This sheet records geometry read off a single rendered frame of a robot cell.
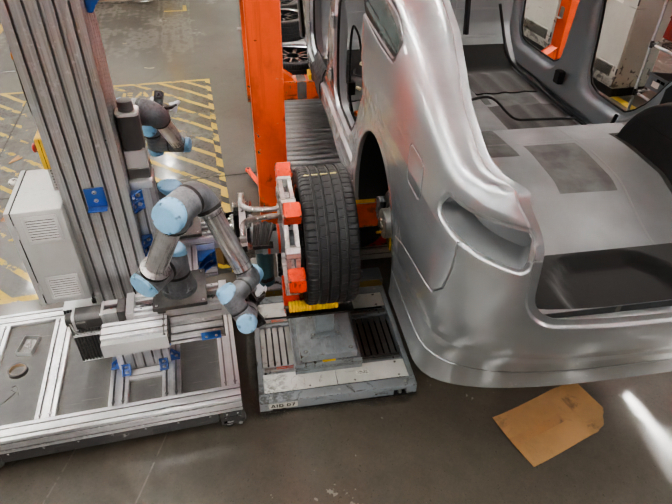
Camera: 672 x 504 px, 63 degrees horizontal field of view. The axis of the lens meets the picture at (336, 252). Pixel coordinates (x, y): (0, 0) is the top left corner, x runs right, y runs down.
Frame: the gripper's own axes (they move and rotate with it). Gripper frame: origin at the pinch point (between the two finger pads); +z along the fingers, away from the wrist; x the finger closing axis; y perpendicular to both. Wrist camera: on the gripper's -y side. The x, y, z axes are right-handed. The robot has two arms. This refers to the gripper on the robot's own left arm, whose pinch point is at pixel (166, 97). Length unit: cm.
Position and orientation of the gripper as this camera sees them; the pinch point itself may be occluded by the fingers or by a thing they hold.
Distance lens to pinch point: 318.8
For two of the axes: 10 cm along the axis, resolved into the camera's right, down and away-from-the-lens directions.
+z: 0.2, -6.1, 7.9
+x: 9.9, 1.3, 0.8
